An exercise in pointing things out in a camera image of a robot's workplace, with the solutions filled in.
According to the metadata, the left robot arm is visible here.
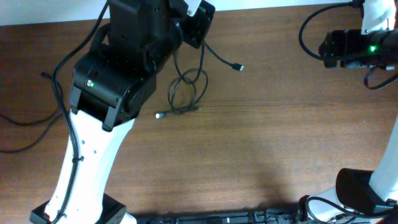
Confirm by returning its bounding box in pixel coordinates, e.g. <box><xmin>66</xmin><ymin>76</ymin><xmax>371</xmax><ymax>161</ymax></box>
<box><xmin>30</xmin><ymin>0</ymin><xmax>215</xmax><ymax>224</ymax></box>

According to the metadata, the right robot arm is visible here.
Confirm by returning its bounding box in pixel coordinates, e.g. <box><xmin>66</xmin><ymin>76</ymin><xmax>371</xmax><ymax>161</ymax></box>
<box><xmin>300</xmin><ymin>29</ymin><xmax>397</xmax><ymax>223</ymax></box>

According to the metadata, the left camera black cable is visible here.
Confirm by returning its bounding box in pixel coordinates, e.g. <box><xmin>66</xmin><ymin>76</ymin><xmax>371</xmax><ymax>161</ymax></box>
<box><xmin>51</xmin><ymin>0</ymin><xmax>109</xmax><ymax>224</ymax></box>

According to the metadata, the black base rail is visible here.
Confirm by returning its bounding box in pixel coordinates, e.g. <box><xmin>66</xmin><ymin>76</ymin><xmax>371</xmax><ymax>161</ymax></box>
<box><xmin>133</xmin><ymin>208</ymin><xmax>307</xmax><ymax>224</ymax></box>

